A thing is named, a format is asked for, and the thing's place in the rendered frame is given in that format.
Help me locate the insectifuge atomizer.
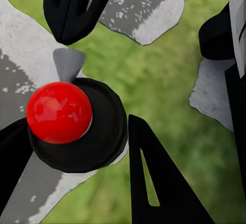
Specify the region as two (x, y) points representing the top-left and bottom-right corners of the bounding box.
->
(26, 47), (129, 173)

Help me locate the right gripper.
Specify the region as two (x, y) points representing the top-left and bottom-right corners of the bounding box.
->
(43, 0), (108, 46)

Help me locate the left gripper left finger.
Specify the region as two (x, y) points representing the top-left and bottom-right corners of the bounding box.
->
(0, 118), (34, 215)

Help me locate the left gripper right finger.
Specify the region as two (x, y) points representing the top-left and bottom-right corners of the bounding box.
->
(128, 114), (215, 224)

